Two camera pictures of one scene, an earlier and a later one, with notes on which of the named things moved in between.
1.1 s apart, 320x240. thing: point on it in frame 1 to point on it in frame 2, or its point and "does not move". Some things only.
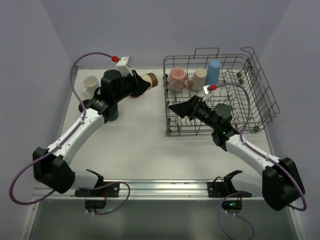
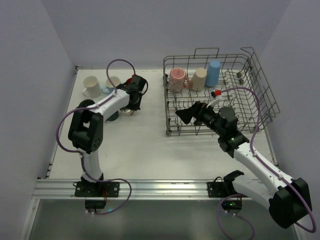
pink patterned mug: [177, 77] does not move
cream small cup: [151, 78] to [126, 111]
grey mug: [85, 102] does not move
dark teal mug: [112, 113] does not move
